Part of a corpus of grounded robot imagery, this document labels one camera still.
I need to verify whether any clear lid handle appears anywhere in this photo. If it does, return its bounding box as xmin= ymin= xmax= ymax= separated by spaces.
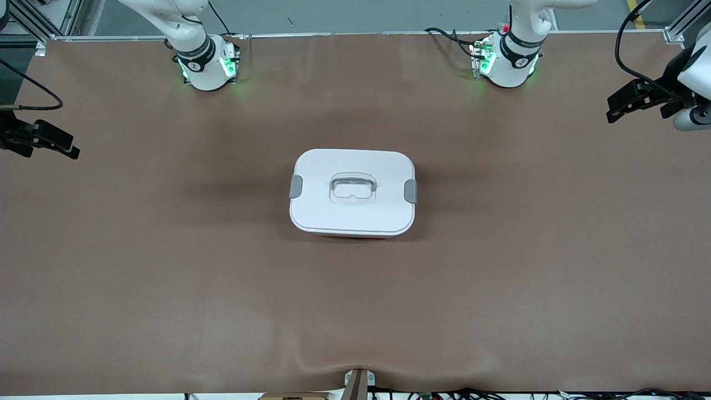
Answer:
xmin=329 ymin=172 xmax=378 ymax=207

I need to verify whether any brown table mat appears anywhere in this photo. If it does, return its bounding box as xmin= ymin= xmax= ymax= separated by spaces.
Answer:
xmin=0 ymin=32 xmax=711 ymax=396

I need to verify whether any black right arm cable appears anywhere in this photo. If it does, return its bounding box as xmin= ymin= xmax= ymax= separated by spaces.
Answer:
xmin=0 ymin=57 xmax=64 ymax=112

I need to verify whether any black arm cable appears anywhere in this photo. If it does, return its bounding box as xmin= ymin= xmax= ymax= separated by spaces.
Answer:
xmin=0 ymin=57 xmax=64 ymax=112
xmin=614 ymin=0 xmax=668 ymax=96

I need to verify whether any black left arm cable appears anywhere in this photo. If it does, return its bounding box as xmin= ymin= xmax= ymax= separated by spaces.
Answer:
xmin=614 ymin=0 xmax=668 ymax=96

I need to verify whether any aluminium frame profile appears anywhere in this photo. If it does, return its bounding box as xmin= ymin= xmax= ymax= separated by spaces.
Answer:
xmin=11 ymin=0 xmax=85 ymax=56
xmin=665 ymin=0 xmax=711 ymax=44

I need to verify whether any black left base cable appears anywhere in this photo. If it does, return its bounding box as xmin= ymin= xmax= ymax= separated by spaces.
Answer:
xmin=425 ymin=27 xmax=485 ymax=59

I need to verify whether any black base cable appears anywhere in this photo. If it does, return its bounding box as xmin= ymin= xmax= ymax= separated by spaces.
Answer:
xmin=425 ymin=27 xmax=485 ymax=59
xmin=207 ymin=0 xmax=237 ymax=37

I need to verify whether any black right base cable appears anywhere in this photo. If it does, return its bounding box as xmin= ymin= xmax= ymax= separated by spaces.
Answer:
xmin=207 ymin=0 xmax=237 ymax=37

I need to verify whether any black floor cable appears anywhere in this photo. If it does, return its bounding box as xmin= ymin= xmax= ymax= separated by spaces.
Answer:
xmin=371 ymin=387 xmax=503 ymax=400
xmin=555 ymin=387 xmax=711 ymax=400

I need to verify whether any aluminium mounting bracket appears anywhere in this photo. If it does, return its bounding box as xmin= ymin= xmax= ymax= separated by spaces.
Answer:
xmin=343 ymin=368 xmax=376 ymax=400

